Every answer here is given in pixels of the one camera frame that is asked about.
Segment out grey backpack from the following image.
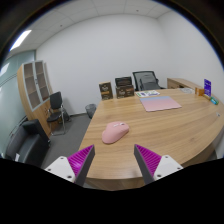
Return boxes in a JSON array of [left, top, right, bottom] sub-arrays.
[[138, 73, 162, 92]]

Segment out purple standing card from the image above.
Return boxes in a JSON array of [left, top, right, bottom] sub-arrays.
[[203, 78, 212, 98]]

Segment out black leather armchair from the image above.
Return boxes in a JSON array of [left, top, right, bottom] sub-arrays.
[[4, 118, 52, 168]]

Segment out clear round disc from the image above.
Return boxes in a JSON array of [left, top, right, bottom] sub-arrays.
[[179, 87, 196, 95]]

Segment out black cardboard box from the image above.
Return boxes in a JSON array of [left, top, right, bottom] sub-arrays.
[[114, 76, 134, 88]]

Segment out grey waste bin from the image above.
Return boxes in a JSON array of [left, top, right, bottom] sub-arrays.
[[84, 103, 98, 120]]

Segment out pink computer mouse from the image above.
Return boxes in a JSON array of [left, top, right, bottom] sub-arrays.
[[101, 120, 130, 145]]

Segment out rectangular ceiling light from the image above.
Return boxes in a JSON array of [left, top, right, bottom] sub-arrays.
[[9, 29, 33, 52]]

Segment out printed sticker paper sheet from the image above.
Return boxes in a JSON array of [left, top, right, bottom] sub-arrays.
[[135, 89, 161, 98]]

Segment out small green packet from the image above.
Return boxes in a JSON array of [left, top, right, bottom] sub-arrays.
[[209, 96, 220, 106]]

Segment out black visitor chair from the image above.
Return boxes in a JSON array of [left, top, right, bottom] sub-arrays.
[[45, 91, 72, 136]]

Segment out pink and blue mouse pad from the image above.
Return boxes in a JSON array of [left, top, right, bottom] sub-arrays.
[[139, 95, 183, 113]]

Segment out wooden shelf unit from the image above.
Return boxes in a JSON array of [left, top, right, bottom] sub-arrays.
[[16, 59, 54, 136]]

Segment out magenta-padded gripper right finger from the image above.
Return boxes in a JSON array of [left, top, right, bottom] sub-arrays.
[[133, 143, 184, 186]]

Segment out low wooden side cabinet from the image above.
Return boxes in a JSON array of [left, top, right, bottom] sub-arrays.
[[166, 77, 205, 91]]

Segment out black mesh office chair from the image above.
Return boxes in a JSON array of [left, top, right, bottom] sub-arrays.
[[131, 69, 167, 92]]

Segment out wide brown cardboard box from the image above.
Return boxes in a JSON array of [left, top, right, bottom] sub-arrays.
[[115, 84, 136, 100]]

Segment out tall brown cardboard box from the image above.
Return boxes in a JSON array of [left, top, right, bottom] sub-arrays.
[[98, 80, 114, 101]]

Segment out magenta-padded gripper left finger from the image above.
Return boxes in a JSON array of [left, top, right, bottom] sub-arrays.
[[44, 143, 96, 188]]

